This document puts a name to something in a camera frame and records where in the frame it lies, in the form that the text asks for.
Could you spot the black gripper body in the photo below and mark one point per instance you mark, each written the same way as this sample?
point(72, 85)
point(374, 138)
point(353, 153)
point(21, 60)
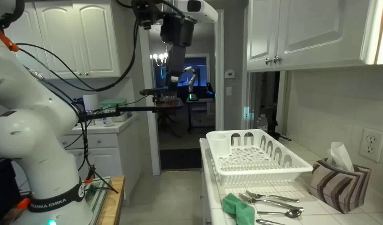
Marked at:
point(177, 32)

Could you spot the silver spoon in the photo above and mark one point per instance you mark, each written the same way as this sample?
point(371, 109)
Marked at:
point(291, 214)
point(268, 222)

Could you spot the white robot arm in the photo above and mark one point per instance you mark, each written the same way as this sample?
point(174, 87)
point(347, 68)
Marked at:
point(36, 119)

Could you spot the white upper cabinet right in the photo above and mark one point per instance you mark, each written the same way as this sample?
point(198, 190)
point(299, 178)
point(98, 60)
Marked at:
point(312, 34)

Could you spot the white cabinet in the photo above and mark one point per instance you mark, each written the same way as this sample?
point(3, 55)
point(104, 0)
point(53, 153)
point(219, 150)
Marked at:
point(80, 33)
point(312, 34)

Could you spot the white upper cabinet left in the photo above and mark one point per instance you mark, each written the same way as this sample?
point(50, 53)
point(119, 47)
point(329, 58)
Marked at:
point(80, 33)

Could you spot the white lower cabinet counter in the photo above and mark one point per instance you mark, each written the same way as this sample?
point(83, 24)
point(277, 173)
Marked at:
point(114, 152)

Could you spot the white plastic dish rack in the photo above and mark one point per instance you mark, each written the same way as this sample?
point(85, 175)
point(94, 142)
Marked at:
point(250, 157)

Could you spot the silver fork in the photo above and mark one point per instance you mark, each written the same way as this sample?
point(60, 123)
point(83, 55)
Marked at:
point(273, 203)

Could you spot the silver knife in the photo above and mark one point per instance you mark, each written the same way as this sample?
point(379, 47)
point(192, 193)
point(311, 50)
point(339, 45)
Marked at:
point(272, 197)

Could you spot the wooden table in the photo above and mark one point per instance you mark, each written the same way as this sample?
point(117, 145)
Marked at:
point(113, 203)

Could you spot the green sponge cloth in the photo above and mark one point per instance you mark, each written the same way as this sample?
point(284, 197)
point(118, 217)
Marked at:
point(242, 213)

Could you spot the striped tissue box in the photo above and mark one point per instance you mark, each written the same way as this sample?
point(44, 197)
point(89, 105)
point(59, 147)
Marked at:
point(338, 182)

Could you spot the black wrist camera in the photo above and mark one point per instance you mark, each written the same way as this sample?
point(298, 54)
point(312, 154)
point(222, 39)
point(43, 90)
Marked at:
point(147, 13)

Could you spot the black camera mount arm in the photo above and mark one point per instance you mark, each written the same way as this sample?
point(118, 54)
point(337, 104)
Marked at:
point(163, 99)

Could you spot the white wall outlet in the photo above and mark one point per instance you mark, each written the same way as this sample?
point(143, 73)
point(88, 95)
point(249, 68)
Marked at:
point(371, 145)

